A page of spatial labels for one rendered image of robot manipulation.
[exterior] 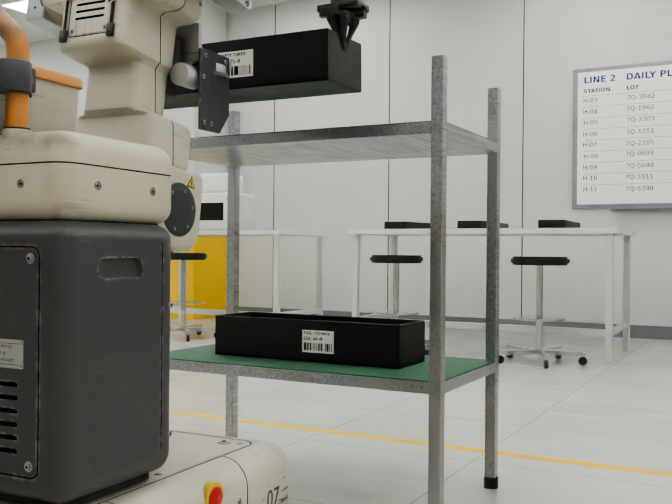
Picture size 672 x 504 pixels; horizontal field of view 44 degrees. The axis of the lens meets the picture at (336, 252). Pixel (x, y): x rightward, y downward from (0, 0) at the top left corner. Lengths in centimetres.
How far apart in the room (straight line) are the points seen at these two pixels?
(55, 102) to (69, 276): 34
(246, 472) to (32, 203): 62
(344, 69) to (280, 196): 601
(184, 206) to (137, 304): 39
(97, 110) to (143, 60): 13
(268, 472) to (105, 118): 74
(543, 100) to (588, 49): 51
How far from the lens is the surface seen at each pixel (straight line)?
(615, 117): 679
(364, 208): 741
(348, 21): 187
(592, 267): 676
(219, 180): 663
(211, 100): 169
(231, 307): 269
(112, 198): 123
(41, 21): 186
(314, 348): 221
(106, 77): 166
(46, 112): 138
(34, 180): 120
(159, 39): 166
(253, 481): 152
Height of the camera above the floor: 65
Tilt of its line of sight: level
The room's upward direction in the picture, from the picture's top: straight up
